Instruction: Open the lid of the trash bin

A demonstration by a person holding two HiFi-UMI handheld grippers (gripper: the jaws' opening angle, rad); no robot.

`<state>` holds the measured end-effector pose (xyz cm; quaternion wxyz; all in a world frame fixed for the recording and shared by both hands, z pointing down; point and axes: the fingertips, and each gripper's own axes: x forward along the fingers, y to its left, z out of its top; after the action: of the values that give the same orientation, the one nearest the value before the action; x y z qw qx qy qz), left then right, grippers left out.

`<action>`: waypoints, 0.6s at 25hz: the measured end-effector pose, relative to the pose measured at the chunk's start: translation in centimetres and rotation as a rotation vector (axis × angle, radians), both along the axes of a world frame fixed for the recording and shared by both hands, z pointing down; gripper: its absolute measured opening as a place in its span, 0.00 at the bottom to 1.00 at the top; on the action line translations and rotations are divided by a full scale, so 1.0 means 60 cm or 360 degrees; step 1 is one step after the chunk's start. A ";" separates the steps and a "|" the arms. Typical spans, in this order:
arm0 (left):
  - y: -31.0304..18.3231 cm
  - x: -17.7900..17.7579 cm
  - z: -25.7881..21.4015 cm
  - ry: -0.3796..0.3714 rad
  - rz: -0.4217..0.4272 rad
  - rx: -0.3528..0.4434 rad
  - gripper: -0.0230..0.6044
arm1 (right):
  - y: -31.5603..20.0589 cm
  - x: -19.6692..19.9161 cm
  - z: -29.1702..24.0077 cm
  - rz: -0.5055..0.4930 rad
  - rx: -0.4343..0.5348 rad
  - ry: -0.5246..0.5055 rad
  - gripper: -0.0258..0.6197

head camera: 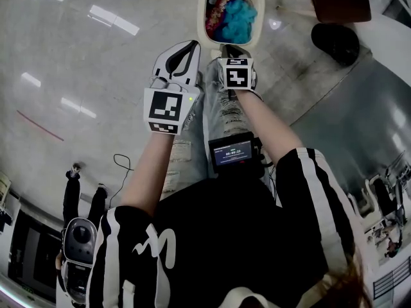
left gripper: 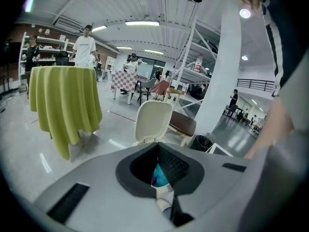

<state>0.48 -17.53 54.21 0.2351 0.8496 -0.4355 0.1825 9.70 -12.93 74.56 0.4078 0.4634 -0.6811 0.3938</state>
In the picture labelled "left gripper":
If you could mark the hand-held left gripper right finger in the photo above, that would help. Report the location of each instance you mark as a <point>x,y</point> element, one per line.
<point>217,190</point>

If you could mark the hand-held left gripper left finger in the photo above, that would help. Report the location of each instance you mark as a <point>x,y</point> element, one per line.
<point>103,178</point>

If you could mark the cream lidded trash bin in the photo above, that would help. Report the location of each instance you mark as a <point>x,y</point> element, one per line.
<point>152,120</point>

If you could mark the person's right forearm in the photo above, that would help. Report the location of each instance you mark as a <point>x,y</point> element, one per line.
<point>275,124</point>

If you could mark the black bagged waste bin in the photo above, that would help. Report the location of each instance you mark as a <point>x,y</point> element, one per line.
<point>201,142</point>

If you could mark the blue fluffy cloth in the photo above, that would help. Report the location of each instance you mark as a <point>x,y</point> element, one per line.
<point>160,178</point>

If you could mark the brown seat wooden chair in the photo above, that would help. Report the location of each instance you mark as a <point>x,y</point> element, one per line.
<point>183,124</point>

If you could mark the yellow-green cloth round table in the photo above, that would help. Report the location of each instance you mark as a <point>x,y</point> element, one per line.
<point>65,100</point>

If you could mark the checkered cloth table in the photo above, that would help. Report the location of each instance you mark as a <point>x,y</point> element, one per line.
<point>123,80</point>

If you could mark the grey chair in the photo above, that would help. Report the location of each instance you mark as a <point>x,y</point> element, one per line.
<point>149,83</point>

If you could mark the pink cloth table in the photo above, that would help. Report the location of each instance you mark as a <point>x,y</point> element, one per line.
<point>160,87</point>

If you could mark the black metal railing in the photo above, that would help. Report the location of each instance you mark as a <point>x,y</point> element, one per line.
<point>256,80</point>

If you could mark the white metal rack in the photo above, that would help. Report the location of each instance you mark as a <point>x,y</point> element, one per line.
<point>193,75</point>

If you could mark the white square pillar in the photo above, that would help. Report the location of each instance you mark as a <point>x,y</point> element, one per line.
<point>222,69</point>

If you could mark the black office chair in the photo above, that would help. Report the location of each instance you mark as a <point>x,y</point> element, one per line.
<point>62,57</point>

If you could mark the red label bottle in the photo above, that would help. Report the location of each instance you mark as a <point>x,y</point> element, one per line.
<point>198,63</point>

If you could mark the long ceiling light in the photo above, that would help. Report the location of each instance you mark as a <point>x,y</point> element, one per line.
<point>99,28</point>
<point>30,1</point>
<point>154,51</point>
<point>124,48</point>
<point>142,23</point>

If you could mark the round ceiling light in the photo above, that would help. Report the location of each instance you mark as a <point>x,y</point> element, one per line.
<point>245,13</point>
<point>244,57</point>

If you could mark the ceiling air conditioner unit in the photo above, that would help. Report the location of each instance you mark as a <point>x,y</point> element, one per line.
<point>67,23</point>

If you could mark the black white striped shirt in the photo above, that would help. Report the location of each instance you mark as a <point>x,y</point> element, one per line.
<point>287,45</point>

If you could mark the white wall shelf unit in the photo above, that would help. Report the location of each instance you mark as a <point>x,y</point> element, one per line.
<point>48,40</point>

